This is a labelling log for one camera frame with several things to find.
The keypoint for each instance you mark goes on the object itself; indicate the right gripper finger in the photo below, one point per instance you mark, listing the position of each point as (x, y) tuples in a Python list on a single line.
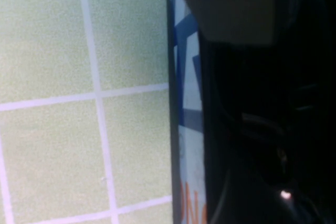
[(236, 6)]

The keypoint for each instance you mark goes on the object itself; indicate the black printed glasses case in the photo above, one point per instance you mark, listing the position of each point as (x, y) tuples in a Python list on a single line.
[(191, 90)]

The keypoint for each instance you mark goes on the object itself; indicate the green grid table mat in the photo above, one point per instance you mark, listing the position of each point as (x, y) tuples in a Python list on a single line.
[(52, 51)]

